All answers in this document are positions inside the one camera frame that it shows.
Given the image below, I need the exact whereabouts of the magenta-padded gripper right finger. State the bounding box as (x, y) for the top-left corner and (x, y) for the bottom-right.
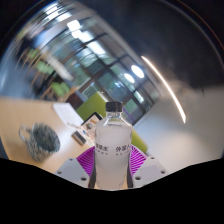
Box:
(128, 144), (168, 188)

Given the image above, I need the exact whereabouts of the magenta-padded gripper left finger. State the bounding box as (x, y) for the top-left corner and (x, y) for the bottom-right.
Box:
(54, 145), (98, 189)

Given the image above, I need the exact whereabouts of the frosted water bottle black cap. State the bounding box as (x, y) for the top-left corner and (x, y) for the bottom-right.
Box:
(94, 100), (134, 191)

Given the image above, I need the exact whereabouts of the small dark flat box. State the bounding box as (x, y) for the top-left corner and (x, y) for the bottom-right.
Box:
(71, 130), (88, 146)

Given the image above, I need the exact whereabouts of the green speckled ceramic mug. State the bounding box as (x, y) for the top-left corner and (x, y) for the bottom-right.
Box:
(18, 122), (62, 163)

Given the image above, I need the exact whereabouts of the green upholstered bench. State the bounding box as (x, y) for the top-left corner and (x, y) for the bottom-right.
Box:
(75, 91), (149, 154)

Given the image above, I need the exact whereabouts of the long curved ceiling light strip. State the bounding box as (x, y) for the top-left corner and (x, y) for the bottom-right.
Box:
(140, 54), (188, 125)

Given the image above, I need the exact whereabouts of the group of green-seated wooden chairs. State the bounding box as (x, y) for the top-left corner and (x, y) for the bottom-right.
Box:
(19, 46), (78, 103)

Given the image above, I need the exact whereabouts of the large dark-framed window wall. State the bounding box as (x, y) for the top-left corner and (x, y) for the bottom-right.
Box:
(19, 3), (161, 126)

